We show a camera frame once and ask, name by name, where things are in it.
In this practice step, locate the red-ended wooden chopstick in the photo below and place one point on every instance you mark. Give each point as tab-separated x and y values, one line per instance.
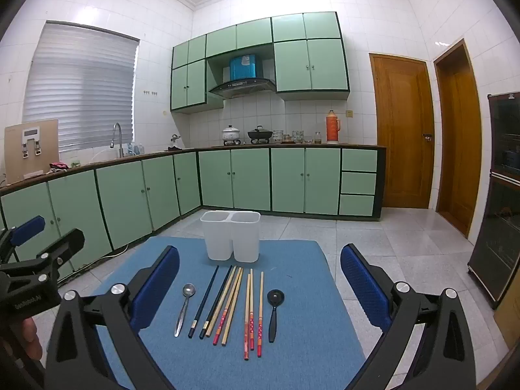
247	317
252	308
261	313

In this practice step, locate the metal kitchen faucet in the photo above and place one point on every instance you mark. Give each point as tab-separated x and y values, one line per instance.
120	138

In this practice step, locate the green base cabinets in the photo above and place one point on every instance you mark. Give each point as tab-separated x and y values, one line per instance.
243	178

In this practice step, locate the plain wooden chopstick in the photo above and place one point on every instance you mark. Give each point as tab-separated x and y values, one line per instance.
233	306
221	301

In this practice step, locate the wooden door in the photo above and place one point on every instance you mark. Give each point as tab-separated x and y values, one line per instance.
459	138
402	130

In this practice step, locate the green wall cabinets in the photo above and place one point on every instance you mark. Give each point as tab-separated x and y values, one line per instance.
325	65

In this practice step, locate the black range hood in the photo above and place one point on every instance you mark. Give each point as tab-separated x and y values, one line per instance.
241	86

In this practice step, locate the white two-compartment utensil holder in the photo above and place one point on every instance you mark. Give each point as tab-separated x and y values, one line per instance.
219	239

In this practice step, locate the cardboard box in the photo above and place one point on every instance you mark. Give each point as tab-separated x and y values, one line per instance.
510	321

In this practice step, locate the white cooking pot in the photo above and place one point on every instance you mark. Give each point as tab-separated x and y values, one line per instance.
230	134

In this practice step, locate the white window blind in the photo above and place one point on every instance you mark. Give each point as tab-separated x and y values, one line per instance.
81	85

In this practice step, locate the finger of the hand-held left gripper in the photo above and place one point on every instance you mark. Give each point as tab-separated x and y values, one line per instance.
65	245
28	227

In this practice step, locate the metal kettle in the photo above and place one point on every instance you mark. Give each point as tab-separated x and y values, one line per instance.
175	141

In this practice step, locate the black wok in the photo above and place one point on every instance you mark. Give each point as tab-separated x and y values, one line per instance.
260	134

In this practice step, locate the black spoon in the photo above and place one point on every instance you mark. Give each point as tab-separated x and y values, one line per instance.
275	297

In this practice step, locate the stack of bowls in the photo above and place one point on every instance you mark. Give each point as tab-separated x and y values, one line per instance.
278	136

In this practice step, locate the red floral wooden chopstick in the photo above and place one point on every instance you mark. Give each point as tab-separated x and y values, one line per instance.
227	304

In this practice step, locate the wooden cutting board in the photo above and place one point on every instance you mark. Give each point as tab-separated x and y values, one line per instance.
16	158

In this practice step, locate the red cloth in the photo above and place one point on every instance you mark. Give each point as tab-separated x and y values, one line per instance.
59	166

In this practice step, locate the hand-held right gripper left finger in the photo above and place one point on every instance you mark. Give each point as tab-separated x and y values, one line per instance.
156	288

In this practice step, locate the person's left hand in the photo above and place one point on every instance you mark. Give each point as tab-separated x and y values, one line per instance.
31	335

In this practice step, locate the dark glass-front cabinet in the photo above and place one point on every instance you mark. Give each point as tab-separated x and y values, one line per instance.
499	211

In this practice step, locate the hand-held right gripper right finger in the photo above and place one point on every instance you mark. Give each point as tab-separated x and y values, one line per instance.
363	288

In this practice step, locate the wall hooks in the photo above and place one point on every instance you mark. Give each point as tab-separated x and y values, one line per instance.
150	93

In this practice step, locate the clear bottles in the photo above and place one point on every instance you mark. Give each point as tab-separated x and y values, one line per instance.
136	149

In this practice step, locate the metal spoon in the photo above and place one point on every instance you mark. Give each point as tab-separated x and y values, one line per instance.
188	291

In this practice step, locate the orange thermos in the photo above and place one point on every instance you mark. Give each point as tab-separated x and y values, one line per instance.
333	130

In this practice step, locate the blue table mat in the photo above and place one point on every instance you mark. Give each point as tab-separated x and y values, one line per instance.
308	292

